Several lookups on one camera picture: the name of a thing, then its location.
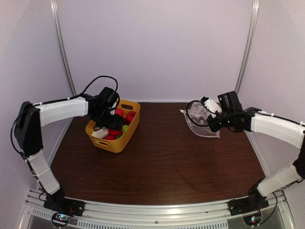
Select right black cable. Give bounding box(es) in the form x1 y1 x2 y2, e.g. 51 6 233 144
185 99 210 127

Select left black cable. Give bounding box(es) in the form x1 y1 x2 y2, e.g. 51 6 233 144
78 75 119 98

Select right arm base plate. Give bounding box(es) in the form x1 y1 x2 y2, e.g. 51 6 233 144
227 197 269 216

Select black cable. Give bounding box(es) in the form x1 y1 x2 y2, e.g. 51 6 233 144
185 99 210 127
78 75 119 98

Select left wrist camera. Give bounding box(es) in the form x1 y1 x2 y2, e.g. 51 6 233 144
108 107 116 115

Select circuit board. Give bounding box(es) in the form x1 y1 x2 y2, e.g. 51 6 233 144
51 212 71 227
243 213 262 227

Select clear zip top bag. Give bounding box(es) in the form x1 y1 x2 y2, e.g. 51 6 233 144
180 102 220 138

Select left aluminium frame post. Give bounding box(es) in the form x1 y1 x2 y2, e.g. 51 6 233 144
50 0 77 96

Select right aluminium frame post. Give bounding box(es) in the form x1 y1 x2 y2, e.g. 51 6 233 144
234 0 260 95

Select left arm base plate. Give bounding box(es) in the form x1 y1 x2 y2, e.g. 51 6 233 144
43 196 85 217

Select left circuit board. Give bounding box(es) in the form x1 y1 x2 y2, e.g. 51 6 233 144
51 212 71 227

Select front aluminium rail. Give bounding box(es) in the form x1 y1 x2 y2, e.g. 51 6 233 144
19 188 294 229

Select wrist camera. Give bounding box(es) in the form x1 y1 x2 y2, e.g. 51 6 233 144
108 107 116 115
200 96 222 118

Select green plush vegetable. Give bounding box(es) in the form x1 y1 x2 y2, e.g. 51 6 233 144
122 125 129 134

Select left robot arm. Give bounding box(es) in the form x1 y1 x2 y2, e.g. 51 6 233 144
10 87 123 212

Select small red plush fruit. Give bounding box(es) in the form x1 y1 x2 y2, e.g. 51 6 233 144
103 135 116 141

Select aluminium frame post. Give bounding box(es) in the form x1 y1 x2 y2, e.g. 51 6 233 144
234 0 260 95
50 0 77 96

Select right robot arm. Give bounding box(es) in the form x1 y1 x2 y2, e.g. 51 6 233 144
200 91 305 211

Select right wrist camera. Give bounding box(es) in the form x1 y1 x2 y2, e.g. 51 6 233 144
200 96 222 118

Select red plush apple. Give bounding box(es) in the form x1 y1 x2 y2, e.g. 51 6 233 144
108 129 122 136

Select yellow plastic basket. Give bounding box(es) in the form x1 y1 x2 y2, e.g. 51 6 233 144
85 100 141 153

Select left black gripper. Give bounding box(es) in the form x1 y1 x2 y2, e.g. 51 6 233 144
93 108 123 130

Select right circuit board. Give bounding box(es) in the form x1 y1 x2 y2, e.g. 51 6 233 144
243 213 262 227

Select red plush tomato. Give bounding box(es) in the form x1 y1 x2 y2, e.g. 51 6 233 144
125 111 137 124

